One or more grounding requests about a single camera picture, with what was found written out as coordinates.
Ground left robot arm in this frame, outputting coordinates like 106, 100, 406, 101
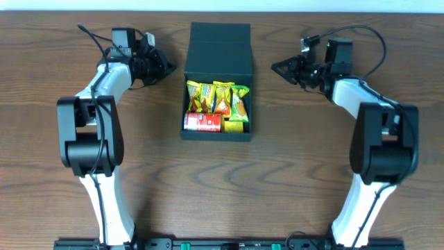
53, 27, 175, 249

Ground black gift box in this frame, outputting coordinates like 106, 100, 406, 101
180, 22, 254, 142

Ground small yellow candy packet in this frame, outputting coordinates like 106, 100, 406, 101
222, 119, 244, 133

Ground green orange snack packet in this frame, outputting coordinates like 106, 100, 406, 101
229, 85, 250, 122

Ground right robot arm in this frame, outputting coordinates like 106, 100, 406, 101
271, 36, 418, 249

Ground red soda can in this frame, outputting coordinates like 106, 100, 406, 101
184, 112, 222, 132

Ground yellow chocolate wafer packet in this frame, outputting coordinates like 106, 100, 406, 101
200, 83, 216, 113

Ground yellow orange snack packet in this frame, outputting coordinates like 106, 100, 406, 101
213, 81, 234, 117

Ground black mounting rail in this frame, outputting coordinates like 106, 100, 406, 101
53, 237, 405, 250

